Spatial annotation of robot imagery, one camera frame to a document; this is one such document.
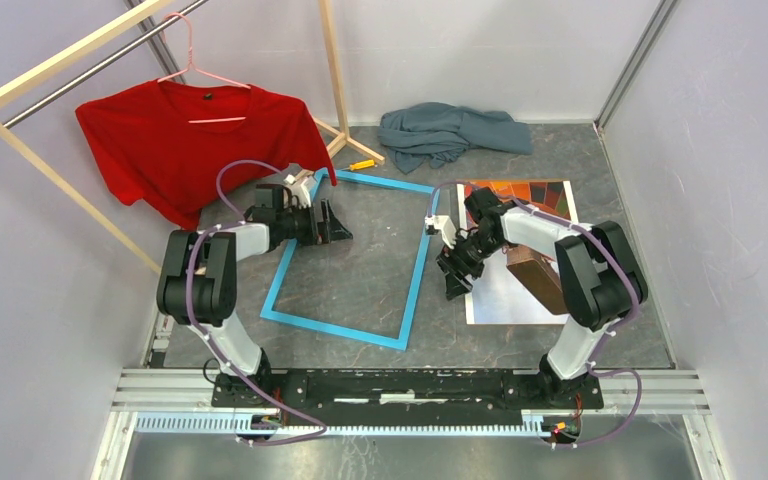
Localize red t-shirt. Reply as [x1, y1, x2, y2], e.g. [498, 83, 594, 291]
[75, 80, 335, 229]

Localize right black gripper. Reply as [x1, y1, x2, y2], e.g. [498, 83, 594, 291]
[435, 231, 504, 302]

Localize yellow handled screwdriver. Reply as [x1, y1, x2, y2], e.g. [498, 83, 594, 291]
[347, 159, 377, 172]

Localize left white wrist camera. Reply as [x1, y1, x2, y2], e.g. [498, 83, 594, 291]
[283, 170, 317, 208]

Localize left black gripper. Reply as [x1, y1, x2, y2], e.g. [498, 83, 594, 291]
[277, 199, 353, 248]

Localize pink clothes hanger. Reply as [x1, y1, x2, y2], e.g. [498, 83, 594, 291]
[157, 11, 253, 125]

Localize aluminium corner profile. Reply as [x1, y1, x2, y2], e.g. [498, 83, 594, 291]
[593, 0, 679, 134]

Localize blue picture frame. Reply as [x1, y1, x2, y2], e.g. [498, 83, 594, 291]
[260, 170, 439, 351]

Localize hot-air balloon photo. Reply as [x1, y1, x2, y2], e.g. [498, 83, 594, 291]
[464, 179, 578, 325]

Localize wooden clothes rack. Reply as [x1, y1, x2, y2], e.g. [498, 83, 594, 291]
[0, 0, 387, 276]

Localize grey slotted cable duct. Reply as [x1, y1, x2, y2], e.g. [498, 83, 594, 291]
[134, 411, 563, 440]

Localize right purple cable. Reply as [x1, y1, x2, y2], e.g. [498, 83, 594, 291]
[426, 181, 645, 449]

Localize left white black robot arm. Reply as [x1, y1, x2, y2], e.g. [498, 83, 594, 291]
[156, 184, 353, 408]

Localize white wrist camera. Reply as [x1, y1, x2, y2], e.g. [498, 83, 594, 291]
[424, 215, 458, 250]
[283, 170, 317, 208]

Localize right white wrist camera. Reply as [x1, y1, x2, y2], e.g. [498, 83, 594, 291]
[424, 215, 458, 250]

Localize purple cable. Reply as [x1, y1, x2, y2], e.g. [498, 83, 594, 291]
[426, 181, 645, 449]
[183, 159, 329, 446]

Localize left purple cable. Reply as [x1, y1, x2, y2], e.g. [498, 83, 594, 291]
[183, 159, 329, 446]

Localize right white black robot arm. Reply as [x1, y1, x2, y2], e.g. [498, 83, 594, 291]
[424, 187, 648, 408]

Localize grey-blue crumpled cloth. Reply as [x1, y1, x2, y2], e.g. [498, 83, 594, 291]
[377, 102, 534, 174]

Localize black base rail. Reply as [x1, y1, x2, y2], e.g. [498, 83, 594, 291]
[209, 368, 605, 426]

